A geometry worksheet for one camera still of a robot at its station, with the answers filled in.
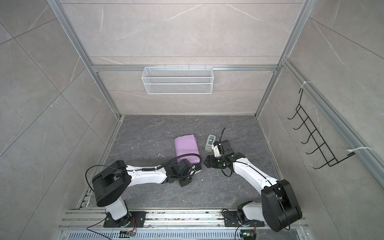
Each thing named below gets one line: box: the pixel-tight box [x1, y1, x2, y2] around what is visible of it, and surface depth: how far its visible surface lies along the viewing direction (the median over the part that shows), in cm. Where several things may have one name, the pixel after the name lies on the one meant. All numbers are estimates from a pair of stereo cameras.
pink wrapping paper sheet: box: [174, 134, 201, 165], surface depth 97 cm
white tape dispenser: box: [204, 134, 216, 153], surface depth 101 cm
